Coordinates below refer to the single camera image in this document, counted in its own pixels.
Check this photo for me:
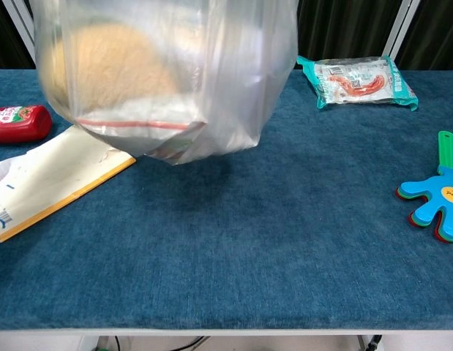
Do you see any clear plastic bag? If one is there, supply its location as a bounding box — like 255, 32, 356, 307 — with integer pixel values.
30, 0, 300, 166

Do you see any red ketchup squeeze bottle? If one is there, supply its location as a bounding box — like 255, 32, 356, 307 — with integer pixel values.
0, 105, 53, 143

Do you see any blue table mat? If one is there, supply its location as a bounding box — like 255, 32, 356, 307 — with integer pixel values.
0, 69, 453, 332

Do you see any brown round bread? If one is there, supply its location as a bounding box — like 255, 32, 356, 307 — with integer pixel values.
41, 23, 179, 114

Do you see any teal sausage snack packet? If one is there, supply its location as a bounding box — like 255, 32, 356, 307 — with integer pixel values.
296, 55, 420, 112

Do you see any blue green hand clapper toy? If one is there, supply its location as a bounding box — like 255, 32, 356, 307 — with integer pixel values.
395, 130, 453, 244

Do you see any black floor cable bundle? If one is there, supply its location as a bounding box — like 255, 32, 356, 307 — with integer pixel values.
114, 335, 209, 351

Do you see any grey aluminium frame post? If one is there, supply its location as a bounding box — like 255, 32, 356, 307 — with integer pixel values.
1, 0, 37, 63
389, 0, 421, 61

